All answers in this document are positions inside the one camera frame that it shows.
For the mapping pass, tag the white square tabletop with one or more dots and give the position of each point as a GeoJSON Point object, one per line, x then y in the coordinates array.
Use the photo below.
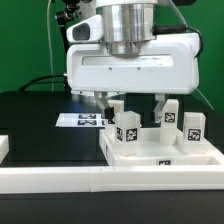
{"type": "Point", "coordinates": [148, 151]}

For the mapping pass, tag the white obstacle fence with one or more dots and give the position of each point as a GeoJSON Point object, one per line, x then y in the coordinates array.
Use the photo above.
{"type": "Point", "coordinates": [100, 179]}

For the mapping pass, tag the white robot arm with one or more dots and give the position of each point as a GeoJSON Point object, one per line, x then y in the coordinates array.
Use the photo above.
{"type": "Point", "coordinates": [122, 50]}

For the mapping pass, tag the white sheet with tags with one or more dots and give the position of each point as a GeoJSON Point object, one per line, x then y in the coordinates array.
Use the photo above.
{"type": "Point", "coordinates": [80, 120]}

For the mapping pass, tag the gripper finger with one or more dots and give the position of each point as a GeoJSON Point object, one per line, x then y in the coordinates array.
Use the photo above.
{"type": "Point", "coordinates": [107, 110]}
{"type": "Point", "coordinates": [160, 101]}

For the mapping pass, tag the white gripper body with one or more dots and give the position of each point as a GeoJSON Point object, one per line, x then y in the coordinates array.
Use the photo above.
{"type": "Point", "coordinates": [166, 65]}

